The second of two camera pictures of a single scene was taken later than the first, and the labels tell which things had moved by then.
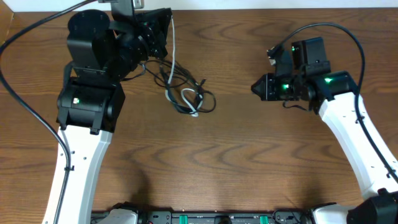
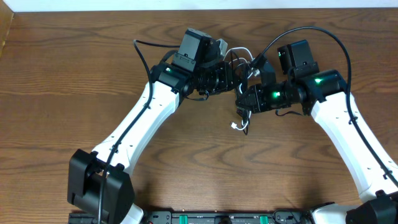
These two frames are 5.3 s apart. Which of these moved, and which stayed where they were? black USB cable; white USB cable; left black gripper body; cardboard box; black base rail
Moved: black USB cable; white USB cable; left black gripper body
Stayed: cardboard box; black base rail
